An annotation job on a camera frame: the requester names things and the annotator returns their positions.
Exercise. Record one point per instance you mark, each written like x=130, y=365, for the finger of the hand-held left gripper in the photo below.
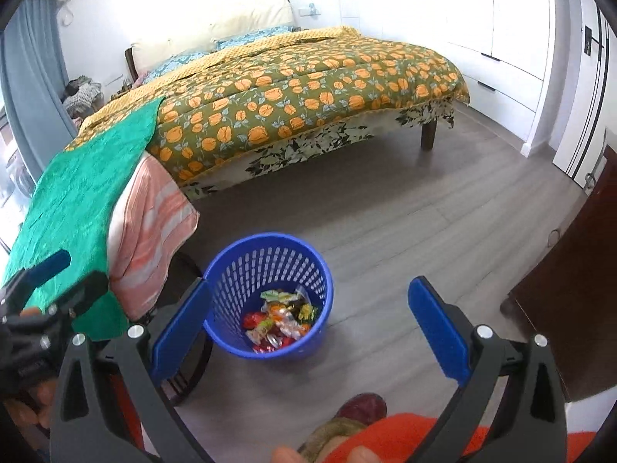
x=86, y=292
x=50, y=265

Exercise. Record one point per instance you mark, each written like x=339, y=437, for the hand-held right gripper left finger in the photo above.
x=185, y=328

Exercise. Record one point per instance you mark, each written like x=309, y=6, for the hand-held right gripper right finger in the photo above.
x=438, y=328

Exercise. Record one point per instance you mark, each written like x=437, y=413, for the red plastic bag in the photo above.
x=253, y=320

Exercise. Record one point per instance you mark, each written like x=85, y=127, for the crushed red can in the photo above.
x=272, y=345

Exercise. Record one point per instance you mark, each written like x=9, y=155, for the blue plastic basket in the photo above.
x=308, y=342

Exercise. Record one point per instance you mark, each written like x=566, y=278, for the person's left hand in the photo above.
x=38, y=400

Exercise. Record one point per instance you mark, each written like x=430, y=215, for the person's right hand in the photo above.
x=287, y=456

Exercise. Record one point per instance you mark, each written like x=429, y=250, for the green floral tablecloth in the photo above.
x=72, y=202

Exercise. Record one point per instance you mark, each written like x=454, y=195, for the pink striped cloth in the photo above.
x=149, y=231

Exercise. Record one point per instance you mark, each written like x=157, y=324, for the yellow snack wrapper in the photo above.
x=277, y=298

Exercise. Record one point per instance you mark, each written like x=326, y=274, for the dark red slipper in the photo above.
x=361, y=407

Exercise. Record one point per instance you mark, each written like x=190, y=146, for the orange fleece clothing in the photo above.
x=409, y=436

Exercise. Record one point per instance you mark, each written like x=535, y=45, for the green wrapper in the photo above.
x=307, y=312

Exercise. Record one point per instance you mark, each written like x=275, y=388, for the dark brown door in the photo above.
x=578, y=275

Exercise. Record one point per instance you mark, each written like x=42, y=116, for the pile of clothes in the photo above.
x=84, y=96

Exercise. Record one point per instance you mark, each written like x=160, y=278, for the grey blue curtain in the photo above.
x=33, y=82

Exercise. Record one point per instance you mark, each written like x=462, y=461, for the black white floral bed skirt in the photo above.
x=313, y=149

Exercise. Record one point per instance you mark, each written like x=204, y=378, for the blue floral pillow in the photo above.
x=253, y=37
x=178, y=65

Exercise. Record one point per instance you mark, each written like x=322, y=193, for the white door with black stripes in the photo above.
x=583, y=82

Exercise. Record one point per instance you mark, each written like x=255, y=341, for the cream headboard cushion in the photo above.
x=231, y=21

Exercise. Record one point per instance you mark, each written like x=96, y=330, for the white wardrobe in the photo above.
x=458, y=9

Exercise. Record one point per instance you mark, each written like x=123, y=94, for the wall socket shelf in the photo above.
x=309, y=9

